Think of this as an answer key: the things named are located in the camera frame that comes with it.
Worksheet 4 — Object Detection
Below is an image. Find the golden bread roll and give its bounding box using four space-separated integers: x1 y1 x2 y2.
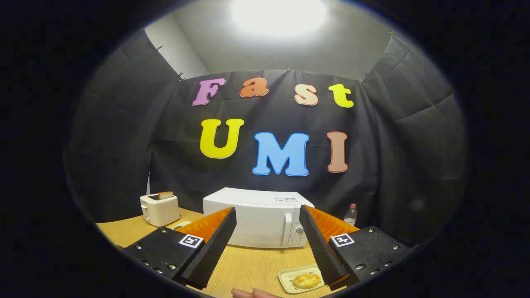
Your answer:
293 273 321 289

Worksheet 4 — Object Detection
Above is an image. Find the cream square plate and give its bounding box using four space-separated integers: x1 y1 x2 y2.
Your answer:
278 265 328 294

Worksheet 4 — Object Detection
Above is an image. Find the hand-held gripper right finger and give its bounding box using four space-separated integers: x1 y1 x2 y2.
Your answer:
299 204 410 290

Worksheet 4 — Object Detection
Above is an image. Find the black backdrop cloth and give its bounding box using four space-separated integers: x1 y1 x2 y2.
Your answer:
64 29 468 249

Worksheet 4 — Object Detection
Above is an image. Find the plastic bottle with red label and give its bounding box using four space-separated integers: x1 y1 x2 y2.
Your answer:
343 203 357 226

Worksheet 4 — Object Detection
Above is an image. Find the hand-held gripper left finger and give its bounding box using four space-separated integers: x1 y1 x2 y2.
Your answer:
123 206 237 290

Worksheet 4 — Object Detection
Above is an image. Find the white toaster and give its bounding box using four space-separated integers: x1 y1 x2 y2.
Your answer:
140 192 181 227

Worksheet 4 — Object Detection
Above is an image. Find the white microwave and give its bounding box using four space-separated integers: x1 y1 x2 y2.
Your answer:
203 187 315 249

